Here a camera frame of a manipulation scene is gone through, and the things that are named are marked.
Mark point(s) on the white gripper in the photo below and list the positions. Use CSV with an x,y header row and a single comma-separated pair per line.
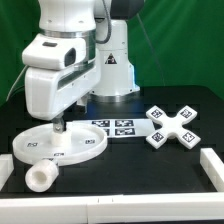
x,y
48,92

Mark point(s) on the white round table top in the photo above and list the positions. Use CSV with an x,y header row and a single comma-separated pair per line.
x,y
79,143

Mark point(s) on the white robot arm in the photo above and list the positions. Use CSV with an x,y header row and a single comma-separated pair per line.
x,y
103,25

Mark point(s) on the white fiducial marker sheet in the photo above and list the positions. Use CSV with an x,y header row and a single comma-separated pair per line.
x,y
121,128

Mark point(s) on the white cross-shaped table base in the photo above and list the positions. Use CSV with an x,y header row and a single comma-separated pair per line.
x,y
172,127

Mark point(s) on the white left border rail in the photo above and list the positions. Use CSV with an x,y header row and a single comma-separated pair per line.
x,y
6,168

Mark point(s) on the white border rail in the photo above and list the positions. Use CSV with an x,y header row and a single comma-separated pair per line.
x,y
6,168
213,167
113,209

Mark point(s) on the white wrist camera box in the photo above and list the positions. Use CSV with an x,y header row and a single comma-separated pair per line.
x,y
54,53

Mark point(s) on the white front border rail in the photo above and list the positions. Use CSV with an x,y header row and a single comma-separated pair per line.
x,y
113,209

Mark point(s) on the white right border rail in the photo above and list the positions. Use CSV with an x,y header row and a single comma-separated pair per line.
x,y
213,167

